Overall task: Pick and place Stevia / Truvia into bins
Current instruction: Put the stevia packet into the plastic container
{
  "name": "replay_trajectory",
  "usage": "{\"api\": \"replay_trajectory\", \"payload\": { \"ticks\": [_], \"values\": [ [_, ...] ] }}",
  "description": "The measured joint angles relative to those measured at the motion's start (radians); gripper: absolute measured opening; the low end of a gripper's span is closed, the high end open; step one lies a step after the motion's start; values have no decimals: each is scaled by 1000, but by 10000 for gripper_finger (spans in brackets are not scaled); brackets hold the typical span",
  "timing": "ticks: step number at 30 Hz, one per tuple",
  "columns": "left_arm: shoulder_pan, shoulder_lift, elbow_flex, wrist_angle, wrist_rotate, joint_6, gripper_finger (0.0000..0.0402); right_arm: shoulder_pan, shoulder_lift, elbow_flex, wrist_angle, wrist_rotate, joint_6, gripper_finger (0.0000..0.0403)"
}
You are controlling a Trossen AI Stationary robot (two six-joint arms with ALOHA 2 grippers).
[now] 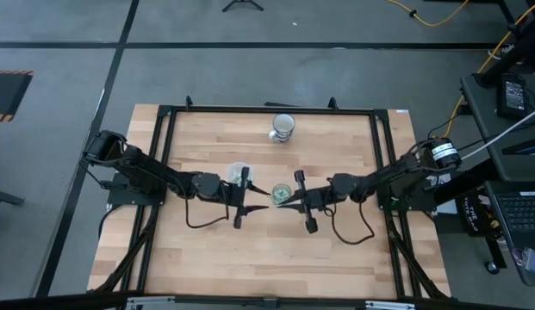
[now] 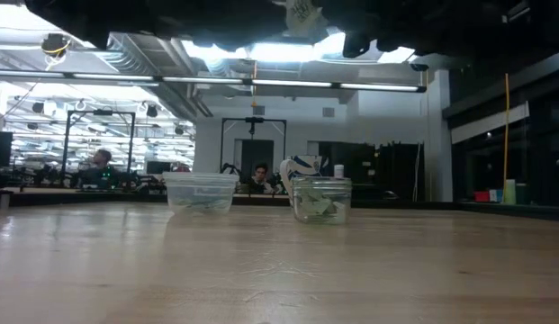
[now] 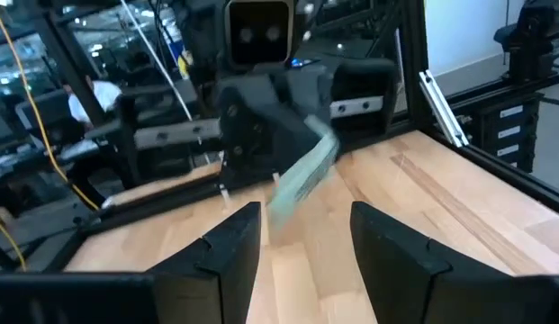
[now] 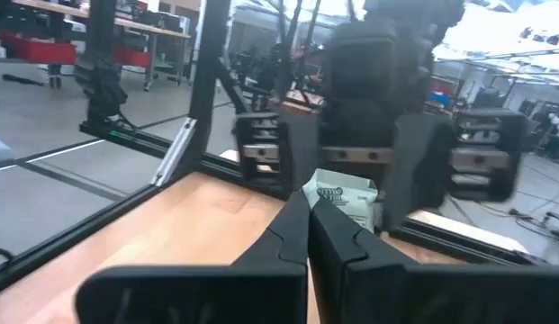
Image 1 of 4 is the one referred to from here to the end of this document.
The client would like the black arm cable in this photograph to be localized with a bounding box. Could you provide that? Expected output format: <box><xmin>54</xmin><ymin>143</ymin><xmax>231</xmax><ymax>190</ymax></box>
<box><xmin>325</xmin><ymin>201</ymin><xmax>376</xmax><ymax>246</ymax></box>
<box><xmin>184</xmin><ymin>183</ymin><xmax>231</xmax><ymax>230</ymax></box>

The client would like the small clear glass jar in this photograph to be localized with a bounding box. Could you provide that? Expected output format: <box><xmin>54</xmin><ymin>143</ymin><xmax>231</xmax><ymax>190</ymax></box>
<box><xmin>271</xmin><ymin>183</ymin><xmax>293</xmax><ymax>206</ymax></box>

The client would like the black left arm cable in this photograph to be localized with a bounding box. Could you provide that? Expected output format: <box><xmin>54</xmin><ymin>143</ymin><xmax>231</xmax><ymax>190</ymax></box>
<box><xmin>184</xmin><ymin>183</ymin><xmax>231</xmax><ymax>230</ymax></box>

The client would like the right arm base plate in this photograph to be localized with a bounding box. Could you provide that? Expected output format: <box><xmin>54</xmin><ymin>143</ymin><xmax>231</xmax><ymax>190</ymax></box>
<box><xmin>376</xmin><ymin>171</ymin><xmax>439</xmax><ymax>213</ymax></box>

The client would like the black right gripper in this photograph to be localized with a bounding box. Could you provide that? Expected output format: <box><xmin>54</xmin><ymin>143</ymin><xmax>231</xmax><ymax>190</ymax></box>
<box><xmin>276</xmin><ymin>170</ymin><xmax>334</xmax><ymax>235</ymax></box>

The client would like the black orange hazard striped mat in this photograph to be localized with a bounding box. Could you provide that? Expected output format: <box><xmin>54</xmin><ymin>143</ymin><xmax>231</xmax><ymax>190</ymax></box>
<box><xmin>0</xmin><ymin>69</ymin><xmax>35</xmax><ymax>123</ymax></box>

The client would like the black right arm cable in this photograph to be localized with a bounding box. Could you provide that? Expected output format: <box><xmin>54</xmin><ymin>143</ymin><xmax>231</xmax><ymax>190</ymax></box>
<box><xmin>325</xmin><ymin>201</ymin><xmax>376</xmax><ymax>246</ymax></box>

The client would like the black aluminium table frame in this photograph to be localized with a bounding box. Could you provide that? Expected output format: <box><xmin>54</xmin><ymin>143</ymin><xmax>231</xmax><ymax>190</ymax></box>
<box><xmin>93</xmin><ymin>95</ymin><xmax>451</xmax><ymax>302</ymax></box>

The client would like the dark grey side desk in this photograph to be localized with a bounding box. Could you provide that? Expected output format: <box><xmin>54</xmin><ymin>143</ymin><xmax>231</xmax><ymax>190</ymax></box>
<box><xmin>459</xmin><ymin>72</ymin><xmax>535</xmax><ymax>183</ymax></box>

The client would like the black power adapter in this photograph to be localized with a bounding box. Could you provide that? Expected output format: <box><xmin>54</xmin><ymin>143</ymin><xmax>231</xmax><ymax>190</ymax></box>
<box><xmin>495</xmin><ymin>73</ymin><xmax>530</xmax><ymax>121</ymax></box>

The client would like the black diagonal frame strut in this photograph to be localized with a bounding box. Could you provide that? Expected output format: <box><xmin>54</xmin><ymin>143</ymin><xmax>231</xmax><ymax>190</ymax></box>
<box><xmin>94</xmin><ymin>205</ymin><xmax>161</xmax><ymax>295</ymax></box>
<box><xmin>384</xmin><ymin>209</ymin><xmax>450</xmax><ymax>301</ymax></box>

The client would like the black tote bag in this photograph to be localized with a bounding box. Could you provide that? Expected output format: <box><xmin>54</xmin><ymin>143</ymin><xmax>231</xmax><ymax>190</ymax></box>
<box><xmin>455</xmin><ymin>189</ymin><xmax>497</xmax><ymax>239</ymax></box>

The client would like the yellow cable with black connector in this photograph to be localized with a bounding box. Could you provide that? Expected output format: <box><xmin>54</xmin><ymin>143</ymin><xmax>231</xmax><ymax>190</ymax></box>
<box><xmin>384</xmin><ymin>0</ymin><xmax>471</xmax><ymax>28</ymax></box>

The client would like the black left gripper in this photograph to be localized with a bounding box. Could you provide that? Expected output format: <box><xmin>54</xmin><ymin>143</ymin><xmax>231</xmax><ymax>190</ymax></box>
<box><xmin>218</xmin><ymin>166</ymin><xmax>272</xmax><ymax>230</ymax></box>

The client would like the black laptop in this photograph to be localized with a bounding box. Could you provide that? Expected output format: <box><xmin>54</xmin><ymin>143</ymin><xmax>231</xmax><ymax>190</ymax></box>
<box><xmin>484</xmin><ymin>179</ymin><xmax>535</xmax><ymax>288</ymax></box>

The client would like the white cable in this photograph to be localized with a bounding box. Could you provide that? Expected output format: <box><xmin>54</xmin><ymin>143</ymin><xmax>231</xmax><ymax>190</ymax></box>
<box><xmin>460</xmin><ymin>104</ymin><xmax>535</xmax><ymax>162</ymax></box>

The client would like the black tripod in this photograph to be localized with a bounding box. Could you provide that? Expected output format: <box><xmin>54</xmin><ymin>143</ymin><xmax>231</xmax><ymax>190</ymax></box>
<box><xmin>221</xmin><ymin>0</ymin><xmax>265</xmax><ymax>13</ymax></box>

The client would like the clear plastic deli container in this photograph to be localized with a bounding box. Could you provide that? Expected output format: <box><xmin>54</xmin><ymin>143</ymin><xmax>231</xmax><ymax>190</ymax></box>
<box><xmin>224</xmin><ymin>161</ymin><xmax>255</xmax><ymax>188</ymax></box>

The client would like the black stand foot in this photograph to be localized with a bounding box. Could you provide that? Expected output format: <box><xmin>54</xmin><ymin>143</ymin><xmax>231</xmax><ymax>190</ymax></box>
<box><xmin>0</xmin><ymin>187</ymin><xmax>26</xmax><ymax>208</ymax></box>

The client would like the silver aluminium extrusion bracket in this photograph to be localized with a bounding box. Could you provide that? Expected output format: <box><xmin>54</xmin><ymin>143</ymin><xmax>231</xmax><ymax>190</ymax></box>
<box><xmin>364</xmin><ymin>300</ymin><xmax>418</xmax><ymax>310</ymax></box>
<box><xmin>126</xmin><ymin>295</ymin><xmax>177</xmax><ymax>310</ymax></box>

